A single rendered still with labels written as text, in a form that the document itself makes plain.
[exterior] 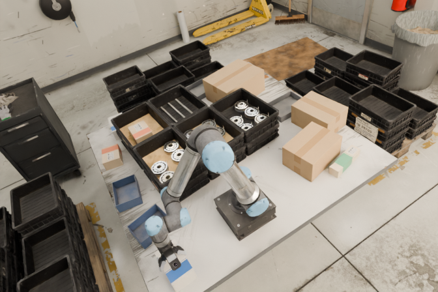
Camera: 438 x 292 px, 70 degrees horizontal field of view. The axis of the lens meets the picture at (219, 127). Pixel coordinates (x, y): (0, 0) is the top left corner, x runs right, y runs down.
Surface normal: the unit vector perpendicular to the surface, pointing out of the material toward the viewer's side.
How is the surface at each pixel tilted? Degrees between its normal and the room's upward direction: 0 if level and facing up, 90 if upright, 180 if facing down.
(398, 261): 0
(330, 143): 0
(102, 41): 90
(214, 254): 0
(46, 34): 90
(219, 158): 81
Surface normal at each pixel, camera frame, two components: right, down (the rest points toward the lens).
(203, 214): -0.15, -0.73
